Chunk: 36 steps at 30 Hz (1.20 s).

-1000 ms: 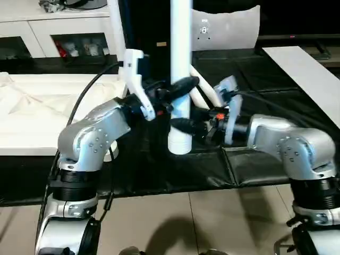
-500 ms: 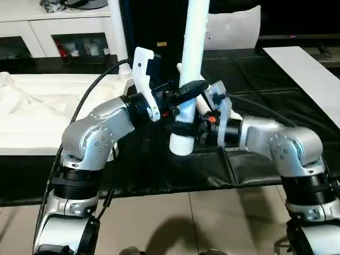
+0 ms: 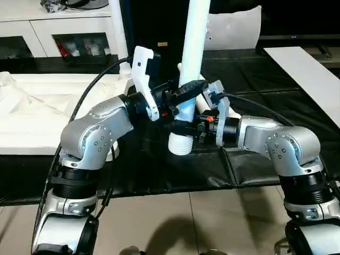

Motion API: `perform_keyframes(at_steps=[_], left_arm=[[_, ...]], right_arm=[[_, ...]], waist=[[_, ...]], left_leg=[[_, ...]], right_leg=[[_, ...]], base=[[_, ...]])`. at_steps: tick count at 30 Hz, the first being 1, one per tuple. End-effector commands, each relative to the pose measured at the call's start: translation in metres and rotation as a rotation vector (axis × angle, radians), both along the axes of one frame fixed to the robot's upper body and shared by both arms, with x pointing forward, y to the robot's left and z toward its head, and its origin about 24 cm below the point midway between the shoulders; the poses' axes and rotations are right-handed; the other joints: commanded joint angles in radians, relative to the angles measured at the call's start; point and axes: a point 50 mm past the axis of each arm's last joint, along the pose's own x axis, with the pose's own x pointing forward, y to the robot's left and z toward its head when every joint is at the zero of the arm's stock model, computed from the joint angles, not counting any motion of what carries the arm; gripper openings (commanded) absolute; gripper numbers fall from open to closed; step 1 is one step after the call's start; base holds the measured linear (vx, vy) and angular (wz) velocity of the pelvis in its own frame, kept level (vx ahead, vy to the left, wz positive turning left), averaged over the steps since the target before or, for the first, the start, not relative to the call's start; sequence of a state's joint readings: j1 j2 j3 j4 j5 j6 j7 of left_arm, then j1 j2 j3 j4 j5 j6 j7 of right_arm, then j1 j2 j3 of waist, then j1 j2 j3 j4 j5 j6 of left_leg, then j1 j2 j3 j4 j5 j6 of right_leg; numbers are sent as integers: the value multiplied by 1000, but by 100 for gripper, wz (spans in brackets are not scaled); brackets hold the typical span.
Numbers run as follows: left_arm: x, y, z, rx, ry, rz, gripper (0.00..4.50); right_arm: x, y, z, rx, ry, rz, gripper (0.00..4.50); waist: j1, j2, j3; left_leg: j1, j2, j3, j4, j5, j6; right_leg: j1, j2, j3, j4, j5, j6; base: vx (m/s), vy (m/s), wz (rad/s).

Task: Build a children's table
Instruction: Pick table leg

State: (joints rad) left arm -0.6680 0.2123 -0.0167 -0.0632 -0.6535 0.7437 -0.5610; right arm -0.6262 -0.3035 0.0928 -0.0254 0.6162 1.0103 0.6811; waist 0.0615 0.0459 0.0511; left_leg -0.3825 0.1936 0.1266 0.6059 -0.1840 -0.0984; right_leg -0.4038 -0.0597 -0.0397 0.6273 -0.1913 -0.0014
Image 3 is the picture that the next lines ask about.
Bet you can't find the white plastic table top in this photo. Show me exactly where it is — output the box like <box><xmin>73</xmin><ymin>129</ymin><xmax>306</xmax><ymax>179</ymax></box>
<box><xmin>0</xmin><ymin>70</ymin><xmax>132</xmax><ymax>157</ymax></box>

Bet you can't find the black work mat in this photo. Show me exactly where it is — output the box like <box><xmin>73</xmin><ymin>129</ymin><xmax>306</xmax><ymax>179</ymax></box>
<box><xmin>0</xmin><ymin>49</ymin><xmax>340</xmax><ymax>205</ymax></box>

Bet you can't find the black cabinet with yellow label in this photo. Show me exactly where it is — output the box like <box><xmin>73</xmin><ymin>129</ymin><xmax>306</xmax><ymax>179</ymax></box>
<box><xmin>126</xmin><ymin>0</ymin><xmax>186</xmax><ymax>60</ymax></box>

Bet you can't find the white cushion with badge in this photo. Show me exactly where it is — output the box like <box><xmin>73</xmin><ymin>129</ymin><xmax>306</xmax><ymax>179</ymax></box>
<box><xmin>205</xmin><ymin>5</ymin><xmax>263</xmax><ymax>52</ymax></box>

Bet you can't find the cluster of small bottles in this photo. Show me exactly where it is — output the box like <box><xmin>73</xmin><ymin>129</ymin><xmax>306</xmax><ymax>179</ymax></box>
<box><xmin>53</xmin><ymin>34</ymin><xmax>111</xmax><ymax>58</ymax></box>

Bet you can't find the white flat board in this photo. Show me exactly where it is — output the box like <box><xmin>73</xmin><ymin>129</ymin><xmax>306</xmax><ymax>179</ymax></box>
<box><xmin>263</xmin><ymin>46</ymin><xmax>340</xmax><ymax>129</ymax></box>

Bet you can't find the grey bag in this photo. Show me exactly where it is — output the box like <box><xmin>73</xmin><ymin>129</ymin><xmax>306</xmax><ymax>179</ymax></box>
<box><xmin>64</xmin><ymin>0</ymin><xmax>110</xmax><ymax>11</ymax></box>

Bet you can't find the black flat television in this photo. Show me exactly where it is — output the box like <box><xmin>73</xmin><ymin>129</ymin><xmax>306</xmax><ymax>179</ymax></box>
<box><xmin>259</xmin><ymin>0</ymin><xmax>340</xmax><ymax>43</ymax></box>

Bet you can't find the white cabinet with glass doors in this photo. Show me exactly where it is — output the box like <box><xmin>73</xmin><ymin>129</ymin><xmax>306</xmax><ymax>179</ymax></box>
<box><xmin>0</xmin><ymin>0</ymin><xmax>126</xmax><ymax>60</ymax></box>

